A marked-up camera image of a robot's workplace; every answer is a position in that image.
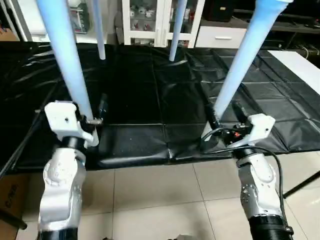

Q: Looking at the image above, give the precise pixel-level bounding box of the brown box blue print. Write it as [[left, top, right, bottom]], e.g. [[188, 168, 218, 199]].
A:
[[0, 27, 21, 42]]

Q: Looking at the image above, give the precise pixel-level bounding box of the white plastic table leg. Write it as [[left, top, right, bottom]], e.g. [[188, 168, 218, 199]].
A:
[[36, 0, 96, 124], [90, 0, 107, 60], [201, 0, 293, 140], [168, 0, 189, 62]]

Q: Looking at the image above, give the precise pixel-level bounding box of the black work mat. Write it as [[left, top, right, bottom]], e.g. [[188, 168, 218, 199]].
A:
[[0, 41, 320, 173]]

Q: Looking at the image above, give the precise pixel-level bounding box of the white flat board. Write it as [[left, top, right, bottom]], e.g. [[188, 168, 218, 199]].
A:
[[267, 50, 320, 97]]

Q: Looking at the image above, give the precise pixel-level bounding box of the brown cardboard box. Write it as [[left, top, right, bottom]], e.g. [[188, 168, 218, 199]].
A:
[[0, 172, 29, 240]]

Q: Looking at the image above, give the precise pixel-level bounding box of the white drawer unit with handle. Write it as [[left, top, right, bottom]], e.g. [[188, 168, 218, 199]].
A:
[[195, 25, 249, 50]]

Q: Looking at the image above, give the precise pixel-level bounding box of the white glass door cabinet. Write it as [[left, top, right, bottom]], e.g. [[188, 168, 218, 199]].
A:
[[121, 0, 206, 49]]

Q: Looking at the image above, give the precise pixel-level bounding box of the black low shelf unit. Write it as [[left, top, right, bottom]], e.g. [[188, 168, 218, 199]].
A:
[[200, 0, 320, 50]]

